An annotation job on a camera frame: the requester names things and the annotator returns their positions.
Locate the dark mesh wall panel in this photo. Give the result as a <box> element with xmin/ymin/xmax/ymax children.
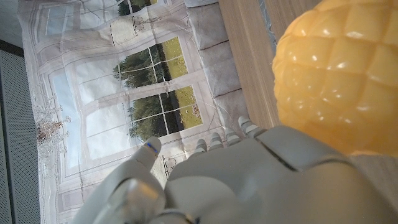
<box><xmin>0</xmin><ymin>39</ymin><xmax>41</xmax><ymax>224</ymax></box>

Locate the printed window backdrop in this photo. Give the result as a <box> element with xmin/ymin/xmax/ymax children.
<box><xmin>17</xmin><ymin>0</ymin><xmax>249</xmax><ymax>224</ymax></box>

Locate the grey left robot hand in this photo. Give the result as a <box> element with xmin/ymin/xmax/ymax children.
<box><xmin>71</xmin><ymin>116</ymin><xmax>398</xmax><ymax>224</ymax></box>

